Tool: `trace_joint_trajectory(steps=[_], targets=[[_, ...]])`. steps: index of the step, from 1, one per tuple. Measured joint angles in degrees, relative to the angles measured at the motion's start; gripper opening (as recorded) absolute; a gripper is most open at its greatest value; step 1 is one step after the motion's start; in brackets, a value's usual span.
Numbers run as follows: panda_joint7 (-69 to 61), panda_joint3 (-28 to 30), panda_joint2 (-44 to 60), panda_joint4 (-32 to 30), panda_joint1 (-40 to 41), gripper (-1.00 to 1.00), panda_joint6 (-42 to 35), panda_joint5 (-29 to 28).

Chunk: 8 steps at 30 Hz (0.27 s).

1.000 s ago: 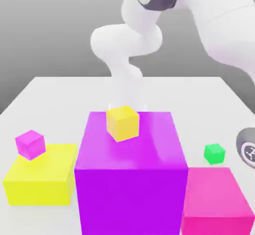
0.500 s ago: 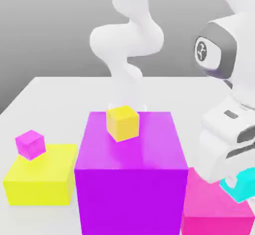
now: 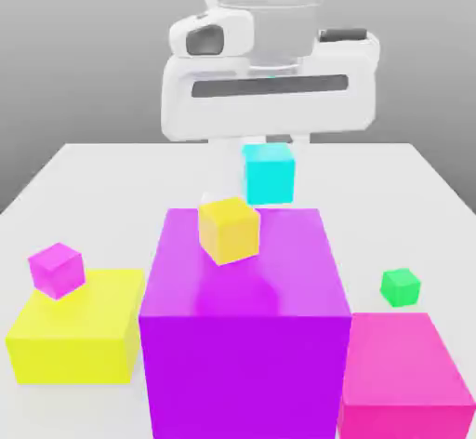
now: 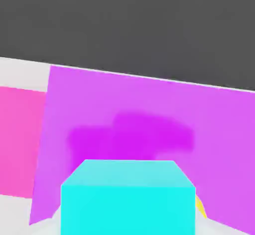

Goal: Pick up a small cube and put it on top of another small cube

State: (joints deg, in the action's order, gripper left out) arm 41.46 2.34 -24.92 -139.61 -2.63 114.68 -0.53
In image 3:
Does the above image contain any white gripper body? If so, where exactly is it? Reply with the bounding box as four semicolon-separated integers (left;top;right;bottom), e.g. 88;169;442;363
160;32;381;143

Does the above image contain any small cyan cube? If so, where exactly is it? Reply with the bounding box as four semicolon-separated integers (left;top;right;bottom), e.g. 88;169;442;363
241;142;296;206

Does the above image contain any small orange-yellow cube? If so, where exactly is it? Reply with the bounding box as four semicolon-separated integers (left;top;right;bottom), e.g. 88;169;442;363
197;195;261;266

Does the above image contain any small green cube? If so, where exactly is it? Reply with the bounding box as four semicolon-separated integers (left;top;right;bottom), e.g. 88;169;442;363
379;267;422;309

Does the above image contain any small magenta cube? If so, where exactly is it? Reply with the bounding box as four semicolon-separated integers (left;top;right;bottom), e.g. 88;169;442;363
27;242;86;301

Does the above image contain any large purple box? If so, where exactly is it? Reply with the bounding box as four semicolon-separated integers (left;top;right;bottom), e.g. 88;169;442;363
138;206;353;439

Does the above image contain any large yellow box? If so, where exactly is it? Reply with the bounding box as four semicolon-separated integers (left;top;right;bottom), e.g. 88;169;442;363
5;268;146;386

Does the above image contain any large pink box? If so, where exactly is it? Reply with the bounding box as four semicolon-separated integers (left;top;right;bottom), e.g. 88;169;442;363
337;312;476;439

